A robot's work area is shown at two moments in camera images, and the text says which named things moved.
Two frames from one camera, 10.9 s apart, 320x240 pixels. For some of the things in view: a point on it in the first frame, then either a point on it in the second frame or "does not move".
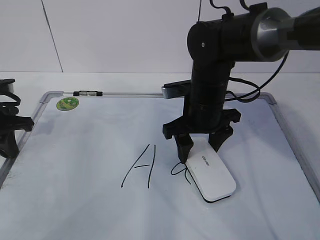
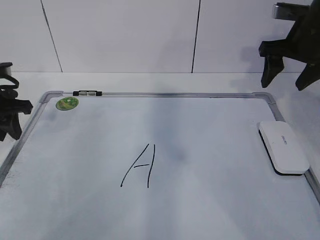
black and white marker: (88, 93) does not move
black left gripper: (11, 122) → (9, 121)
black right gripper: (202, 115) → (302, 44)
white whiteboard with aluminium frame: (98, 166) does not move
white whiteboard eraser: (213, 178) → (284, 152)
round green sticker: (67, 103) does not move
